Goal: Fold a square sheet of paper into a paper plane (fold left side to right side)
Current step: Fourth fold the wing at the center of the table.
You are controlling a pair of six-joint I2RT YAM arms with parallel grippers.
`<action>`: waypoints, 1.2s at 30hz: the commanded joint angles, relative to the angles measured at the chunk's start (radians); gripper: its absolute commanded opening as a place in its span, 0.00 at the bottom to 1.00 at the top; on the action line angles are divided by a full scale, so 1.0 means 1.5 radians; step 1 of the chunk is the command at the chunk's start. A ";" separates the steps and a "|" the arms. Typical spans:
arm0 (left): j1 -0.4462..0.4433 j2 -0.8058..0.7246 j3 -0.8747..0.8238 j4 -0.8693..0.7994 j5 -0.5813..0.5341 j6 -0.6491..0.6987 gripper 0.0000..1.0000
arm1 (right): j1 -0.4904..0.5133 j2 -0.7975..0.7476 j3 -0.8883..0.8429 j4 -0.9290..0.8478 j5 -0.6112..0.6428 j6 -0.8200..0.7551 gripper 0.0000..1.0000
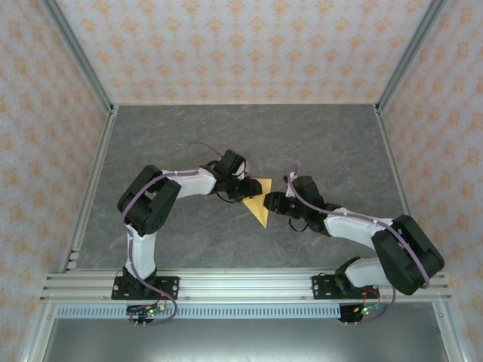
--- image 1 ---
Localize aluminium corner strut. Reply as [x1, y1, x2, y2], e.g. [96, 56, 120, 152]
[432, 301, 467, 362]
[20, 303, 57, 362]

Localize aluminium frame post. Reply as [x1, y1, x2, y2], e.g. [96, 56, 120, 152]
[39, 0, 116, 114]
[375, 0, 450, 114]

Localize aluminium side rail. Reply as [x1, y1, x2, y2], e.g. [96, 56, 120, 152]
[60, 105, 120, 273]
[373, 104, 430, 273]

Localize grey slotted cable duct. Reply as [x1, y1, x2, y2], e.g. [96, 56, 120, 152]
[55, 304, 343, 320]

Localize grey metal shelf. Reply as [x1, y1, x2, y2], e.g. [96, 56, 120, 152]
[41, 318, 445, 362]

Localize long aluminium base rail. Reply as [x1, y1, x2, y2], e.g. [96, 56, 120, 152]
[39, 268, 452, 302]

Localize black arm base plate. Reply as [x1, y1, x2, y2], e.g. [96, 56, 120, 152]
[312, 275, 380, 301]
[112, 276, 180, 301]

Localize small LED circuit board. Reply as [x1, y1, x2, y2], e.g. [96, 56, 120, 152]
[352, 303, 382, 317]
[126, 303, 167, 318]

